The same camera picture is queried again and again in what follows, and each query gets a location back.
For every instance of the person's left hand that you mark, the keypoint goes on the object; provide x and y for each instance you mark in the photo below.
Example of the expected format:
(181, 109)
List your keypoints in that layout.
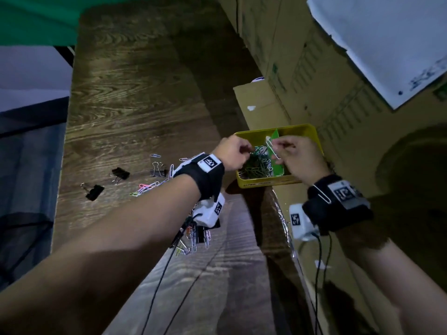
(230, 153)

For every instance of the person's right hand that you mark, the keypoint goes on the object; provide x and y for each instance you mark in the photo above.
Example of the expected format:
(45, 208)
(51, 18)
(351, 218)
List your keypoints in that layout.
(304, 160)

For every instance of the heap of paper clips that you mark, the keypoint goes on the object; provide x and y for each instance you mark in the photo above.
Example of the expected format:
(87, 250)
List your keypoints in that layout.
(256, 165)

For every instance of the single white paper clip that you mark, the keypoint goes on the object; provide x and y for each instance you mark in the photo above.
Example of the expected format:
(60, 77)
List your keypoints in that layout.
(323, 195)

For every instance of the yellow plastic tray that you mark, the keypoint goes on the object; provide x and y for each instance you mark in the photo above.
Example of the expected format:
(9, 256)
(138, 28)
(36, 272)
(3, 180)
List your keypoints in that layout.
(258, 184)

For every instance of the pile of coloured paper clips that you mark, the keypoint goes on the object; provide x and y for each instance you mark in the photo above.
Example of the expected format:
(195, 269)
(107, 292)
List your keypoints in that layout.
(146, 187)

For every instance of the group of black binder clips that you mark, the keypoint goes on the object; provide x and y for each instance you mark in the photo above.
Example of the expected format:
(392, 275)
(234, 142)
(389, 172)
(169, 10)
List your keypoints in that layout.
(94, 192)

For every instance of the person's left forearm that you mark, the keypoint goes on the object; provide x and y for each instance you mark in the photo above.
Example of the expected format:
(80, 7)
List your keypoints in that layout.
(87, 261)

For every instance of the large printed cardboard box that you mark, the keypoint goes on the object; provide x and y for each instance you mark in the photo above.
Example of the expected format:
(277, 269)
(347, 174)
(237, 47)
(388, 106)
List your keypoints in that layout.
(314, 66)

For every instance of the green divider card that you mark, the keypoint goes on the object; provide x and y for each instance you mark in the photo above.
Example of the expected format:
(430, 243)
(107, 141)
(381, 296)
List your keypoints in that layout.
(275, 135)

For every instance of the flat cardboard sheet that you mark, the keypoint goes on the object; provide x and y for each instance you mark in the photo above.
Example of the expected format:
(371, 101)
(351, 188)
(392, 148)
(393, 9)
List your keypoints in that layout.
(258, 101)

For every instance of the clear tape strip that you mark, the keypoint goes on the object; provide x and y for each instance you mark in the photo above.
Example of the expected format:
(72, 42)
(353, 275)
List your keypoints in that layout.
(284, 226)

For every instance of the white round lid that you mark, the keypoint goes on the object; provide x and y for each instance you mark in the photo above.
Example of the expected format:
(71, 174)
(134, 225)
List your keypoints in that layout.
(257, 79)

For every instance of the white paper sheet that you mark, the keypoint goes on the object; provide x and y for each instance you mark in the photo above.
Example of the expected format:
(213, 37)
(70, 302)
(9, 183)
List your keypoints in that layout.
(384, 38)

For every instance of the green cloth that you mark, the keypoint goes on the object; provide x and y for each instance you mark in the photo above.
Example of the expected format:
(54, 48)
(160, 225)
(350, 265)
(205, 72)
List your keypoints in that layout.
(35, 20)

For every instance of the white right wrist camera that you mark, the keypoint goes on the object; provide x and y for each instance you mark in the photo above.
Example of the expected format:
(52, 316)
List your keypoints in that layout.
(302, 223)

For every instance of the black stand frame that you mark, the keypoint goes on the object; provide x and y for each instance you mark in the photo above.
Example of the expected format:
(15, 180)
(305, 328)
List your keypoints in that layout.
(66, 55)

